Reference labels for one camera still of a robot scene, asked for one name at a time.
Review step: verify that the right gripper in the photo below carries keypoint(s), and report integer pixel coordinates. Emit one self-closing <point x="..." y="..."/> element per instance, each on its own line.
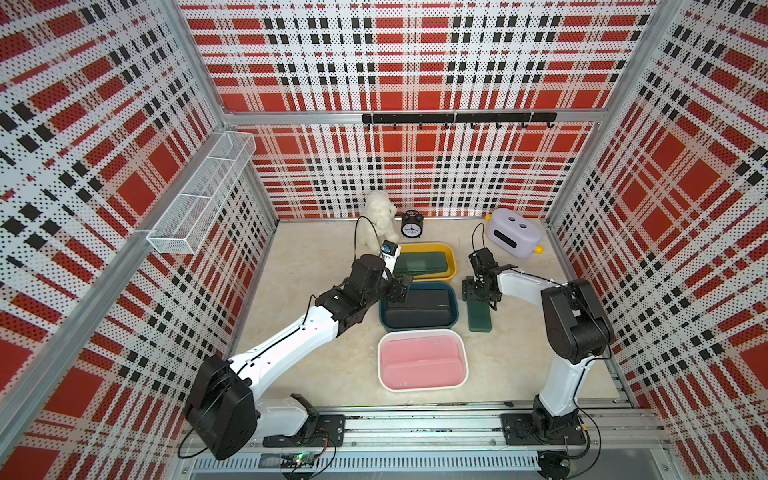
<point x="468" y="291"/>

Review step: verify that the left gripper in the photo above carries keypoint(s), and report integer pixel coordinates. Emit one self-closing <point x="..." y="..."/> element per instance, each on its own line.
<point x="397" y="288"/>

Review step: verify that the black pencil case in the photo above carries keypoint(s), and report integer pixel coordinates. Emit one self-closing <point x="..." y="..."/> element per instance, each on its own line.
<point x="412" y="318"/>
<point x="424" y="299"/>

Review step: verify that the green pencil case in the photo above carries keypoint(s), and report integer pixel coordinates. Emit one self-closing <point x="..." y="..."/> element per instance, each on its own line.
<point x="479" y="316"/>
<point x="421" y="263"/>

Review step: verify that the pink pencil case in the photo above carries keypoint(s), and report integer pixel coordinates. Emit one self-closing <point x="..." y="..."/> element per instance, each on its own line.
<point x="423" y="374"/>
<point x="402" y="349"/>

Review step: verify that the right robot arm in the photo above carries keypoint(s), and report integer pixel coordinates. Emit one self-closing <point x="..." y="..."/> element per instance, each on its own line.
<point x="576" y="327"/>

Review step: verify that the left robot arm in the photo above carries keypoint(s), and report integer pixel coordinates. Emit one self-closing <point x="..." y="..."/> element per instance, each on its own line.
<point x="226" y="407"/>

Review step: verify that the teal storage tray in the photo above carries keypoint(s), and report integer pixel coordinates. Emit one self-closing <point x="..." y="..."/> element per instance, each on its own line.
<point x="427" y="285"/>

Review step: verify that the yellow storage tray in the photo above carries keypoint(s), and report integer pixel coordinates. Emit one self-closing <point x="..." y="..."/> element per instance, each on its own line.
<point x="433" y="246"/>

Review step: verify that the white storage tray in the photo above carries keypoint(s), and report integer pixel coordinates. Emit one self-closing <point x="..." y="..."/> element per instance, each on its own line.
<point x="419" y="333"/>

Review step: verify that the lavender toaster toy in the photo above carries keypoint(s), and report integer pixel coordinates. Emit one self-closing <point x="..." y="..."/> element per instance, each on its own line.
<point x="513" y="233"/>

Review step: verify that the black alarm clock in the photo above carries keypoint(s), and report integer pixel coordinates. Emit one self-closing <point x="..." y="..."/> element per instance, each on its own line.
<point x="412" y="224"/>

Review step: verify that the white plush dog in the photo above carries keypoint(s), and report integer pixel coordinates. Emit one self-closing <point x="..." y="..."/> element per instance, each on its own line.
<point x="378" y="222"/>

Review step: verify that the green circuit board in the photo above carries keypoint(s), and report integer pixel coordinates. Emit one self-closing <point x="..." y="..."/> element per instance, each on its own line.
<point x="297" y="461"/>

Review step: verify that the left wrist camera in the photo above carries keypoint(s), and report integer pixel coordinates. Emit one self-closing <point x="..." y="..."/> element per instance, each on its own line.
<point x="390" y="252"/>

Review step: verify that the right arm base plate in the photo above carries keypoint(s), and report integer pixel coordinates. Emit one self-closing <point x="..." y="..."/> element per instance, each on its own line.
<point x="539" y="428"/>

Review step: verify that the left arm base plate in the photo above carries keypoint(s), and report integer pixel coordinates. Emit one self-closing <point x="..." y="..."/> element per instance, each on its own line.
<point x="313" y="434"/>

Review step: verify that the black hook rail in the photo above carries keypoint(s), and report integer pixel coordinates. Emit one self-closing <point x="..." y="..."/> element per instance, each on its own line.
<point x="522" y="118"/>

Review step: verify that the aluminium rail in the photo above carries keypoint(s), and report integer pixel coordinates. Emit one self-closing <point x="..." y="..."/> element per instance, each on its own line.
<point x="477" y="425"/>

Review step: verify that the white wire mesh shelf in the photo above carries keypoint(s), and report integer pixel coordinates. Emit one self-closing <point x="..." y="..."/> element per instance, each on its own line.
<point x="186" y="223"/>

